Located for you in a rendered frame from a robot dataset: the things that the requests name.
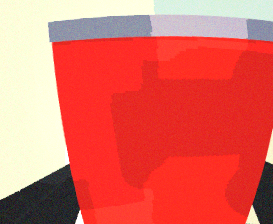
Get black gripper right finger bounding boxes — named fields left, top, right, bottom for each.
left=252, top=161, right=273, bottom=224

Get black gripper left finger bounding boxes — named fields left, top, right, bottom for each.
left=0, top=164, right=80, bottom=224

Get white flat bar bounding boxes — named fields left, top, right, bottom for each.
left=65, top=145, right=84, bottom=224

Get red rectangular block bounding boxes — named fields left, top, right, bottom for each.
left=48, top=14, right=273, bottom=224

